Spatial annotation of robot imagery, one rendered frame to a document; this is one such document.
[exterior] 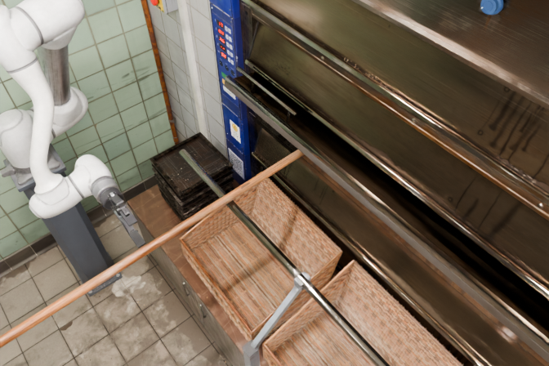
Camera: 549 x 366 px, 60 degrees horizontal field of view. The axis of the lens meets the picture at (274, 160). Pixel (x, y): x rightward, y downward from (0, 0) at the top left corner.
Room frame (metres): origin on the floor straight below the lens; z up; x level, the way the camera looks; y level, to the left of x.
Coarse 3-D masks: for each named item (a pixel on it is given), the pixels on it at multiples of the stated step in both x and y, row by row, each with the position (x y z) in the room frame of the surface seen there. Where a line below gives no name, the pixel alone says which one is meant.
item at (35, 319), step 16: (288, 160) 1.18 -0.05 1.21; (256, 176) 1.10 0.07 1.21; (240, 192) 1.04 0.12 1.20; (208, 208) 0.96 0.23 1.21; (192, 224) 0.91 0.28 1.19; (160, 240) 0.84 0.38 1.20; (128, 256) 0.78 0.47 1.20; (144, 256) 0.79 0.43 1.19; (112, 272) 0.73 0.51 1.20; (80, 288) 0.67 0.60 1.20; (64, 304) 0.63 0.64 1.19; (32, 320) 0.57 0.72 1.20; (0, 336) 0.53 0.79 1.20; (16, 336) 0.53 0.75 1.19
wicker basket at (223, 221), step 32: (256, 192) 1.40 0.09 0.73; (224, 224) 1.28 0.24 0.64; (288, 224) 1.21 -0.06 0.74; (192, 256) 1.05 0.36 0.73; (224, 256) 1.14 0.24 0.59; (256, 256) 1.13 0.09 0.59; (288, 256) 1.13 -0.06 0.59; (320, 256) 1.04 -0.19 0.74; (224, 288) 0.97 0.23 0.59; (256, 288) 0.97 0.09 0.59; (288, 288) 0.97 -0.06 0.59; (320, 288) 0.94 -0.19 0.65; (256, 320) 0.82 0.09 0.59
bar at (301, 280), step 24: (192, 168) 1.19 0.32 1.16; (216, 192) 1.06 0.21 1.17; (240, 216) 0.95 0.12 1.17; (264, 240) 0.85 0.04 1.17; (288, 264) 0.76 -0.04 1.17; (312, 288) 0.68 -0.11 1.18; (336, 312) 0.60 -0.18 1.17; (264, 336) 0.60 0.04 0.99; (360, 336) 0.53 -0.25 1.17; (384, 360) 0.46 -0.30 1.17
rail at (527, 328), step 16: (272, 112) 1.20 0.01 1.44; (288, 128) 1.11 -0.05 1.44; (304, 144) 1.05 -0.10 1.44; (320, 160) 0.99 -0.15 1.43; (352, 176) 0.91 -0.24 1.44; (368, 192) 0.85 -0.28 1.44; (384, 208) 0.79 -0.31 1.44; (400, 224) 0.74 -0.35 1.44; (416, 240) 0.69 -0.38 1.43; (448, 256) 0.63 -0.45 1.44; (464, 272) 0.58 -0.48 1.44; (480, 288) 0.54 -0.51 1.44; (496, 304) 0.50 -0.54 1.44; (512, 320) 0.46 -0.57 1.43; (544, 336) 0.42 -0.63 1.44
